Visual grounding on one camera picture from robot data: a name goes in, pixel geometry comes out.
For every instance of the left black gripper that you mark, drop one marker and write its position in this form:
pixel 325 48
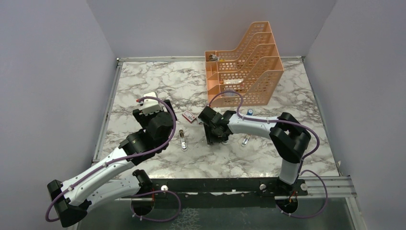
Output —
pixel 144 119

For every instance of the clear packet in organizer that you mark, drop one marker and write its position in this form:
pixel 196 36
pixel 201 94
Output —
pixel 232 81

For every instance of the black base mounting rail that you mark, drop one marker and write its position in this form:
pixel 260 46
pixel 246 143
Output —
pixel 218 193

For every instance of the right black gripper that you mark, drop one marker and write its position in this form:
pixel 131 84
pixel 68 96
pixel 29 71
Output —
pixel 210 138

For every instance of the orange plastic file organizer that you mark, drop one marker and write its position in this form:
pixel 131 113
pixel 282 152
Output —
pixel 256 60

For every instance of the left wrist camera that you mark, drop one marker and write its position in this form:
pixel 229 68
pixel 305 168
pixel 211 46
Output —
pixel 149 106

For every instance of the pink stapler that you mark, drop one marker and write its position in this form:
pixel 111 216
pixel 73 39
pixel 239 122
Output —
pixel 245 140

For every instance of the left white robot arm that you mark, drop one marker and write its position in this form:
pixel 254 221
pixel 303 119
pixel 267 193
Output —
pixel 73 199

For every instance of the binder clips in organizer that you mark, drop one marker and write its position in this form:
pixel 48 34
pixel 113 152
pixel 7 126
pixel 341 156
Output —
pixel 213 57

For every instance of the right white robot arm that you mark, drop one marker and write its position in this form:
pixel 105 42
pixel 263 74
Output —
pixel 289 137

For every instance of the red white staple box sleeve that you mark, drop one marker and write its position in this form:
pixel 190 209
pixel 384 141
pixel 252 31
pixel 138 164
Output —
pixel 189 116

